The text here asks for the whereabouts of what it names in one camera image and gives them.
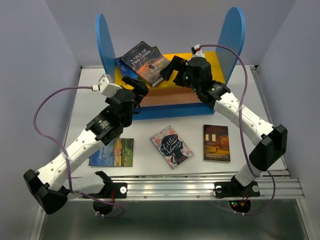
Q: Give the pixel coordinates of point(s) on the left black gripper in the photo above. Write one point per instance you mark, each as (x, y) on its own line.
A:
(140, 89)

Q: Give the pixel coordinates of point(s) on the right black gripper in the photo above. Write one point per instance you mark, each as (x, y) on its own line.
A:
(177, 63)

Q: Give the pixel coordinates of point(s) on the Jane Eyre blue book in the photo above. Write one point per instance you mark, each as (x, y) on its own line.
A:
(125, 67)

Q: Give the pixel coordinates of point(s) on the A Tale of Two Cities book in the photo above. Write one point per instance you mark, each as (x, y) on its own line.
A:
(145, 62)

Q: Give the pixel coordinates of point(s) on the Little Women book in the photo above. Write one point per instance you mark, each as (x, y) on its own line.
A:
(171, 146)

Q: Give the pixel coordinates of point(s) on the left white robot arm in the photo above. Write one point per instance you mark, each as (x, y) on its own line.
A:
(52, 185)

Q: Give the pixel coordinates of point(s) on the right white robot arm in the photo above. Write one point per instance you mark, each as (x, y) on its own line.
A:
(270, 142)

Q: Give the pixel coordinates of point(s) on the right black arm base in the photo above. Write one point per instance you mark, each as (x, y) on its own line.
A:
(239, 195)

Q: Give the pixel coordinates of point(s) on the blue and yellow wooden bookshelf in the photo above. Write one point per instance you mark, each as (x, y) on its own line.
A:
(223, 60)

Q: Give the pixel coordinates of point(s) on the Animal Farm book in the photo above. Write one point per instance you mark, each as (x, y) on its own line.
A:
(118, 153)

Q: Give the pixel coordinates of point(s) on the Edward Rulane brown book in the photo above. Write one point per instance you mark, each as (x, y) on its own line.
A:
(216, 146)

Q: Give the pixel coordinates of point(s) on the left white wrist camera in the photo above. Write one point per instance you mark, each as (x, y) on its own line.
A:
(106, 86)

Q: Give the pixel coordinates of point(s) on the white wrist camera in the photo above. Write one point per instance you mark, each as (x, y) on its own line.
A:
(197, 52)
(106, 86)

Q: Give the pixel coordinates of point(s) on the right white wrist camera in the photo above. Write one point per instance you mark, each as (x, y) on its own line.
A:
(197, 52)

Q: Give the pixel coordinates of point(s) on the aluminium rail frame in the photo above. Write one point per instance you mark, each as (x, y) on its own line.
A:
(151, 178)

